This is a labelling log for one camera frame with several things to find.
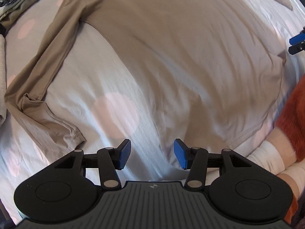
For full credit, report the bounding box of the tan folded garment under stack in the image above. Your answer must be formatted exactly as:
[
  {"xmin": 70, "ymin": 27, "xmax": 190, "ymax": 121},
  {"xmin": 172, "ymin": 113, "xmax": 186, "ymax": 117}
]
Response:
[{"xmin": 1, "ymin": 0, "xmax": 39, "ymax": 35}]

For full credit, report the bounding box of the orange fluffy sleeve forearm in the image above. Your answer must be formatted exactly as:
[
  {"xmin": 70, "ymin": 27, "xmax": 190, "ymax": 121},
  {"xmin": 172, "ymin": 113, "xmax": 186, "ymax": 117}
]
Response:
[{"xmin": 272, "ymin": 77, "xmax": 304, "ymax": 225}]

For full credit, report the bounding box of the polka dot bed sheet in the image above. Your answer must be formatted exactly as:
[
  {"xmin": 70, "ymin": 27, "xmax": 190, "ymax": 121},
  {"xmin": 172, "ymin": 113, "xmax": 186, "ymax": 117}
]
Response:
[{"xmin": 1, "ymin": 0, "xmax": 186, "ymax": 223}]

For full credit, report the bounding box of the beige long-sleeve shirt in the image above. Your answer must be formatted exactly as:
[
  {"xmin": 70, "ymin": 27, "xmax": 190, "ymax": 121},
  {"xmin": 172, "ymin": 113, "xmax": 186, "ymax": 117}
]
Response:
[{"xmin": 5, "ymin": 0, "xmax": 286, "ymax": 150}]

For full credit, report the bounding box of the white bandaged leg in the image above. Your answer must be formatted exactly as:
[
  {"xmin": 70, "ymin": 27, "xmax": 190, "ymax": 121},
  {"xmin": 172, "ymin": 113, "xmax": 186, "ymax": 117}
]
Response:
[{"xmin": 248, "ymin": 127, "xmax": 304, "ymax": 199}]

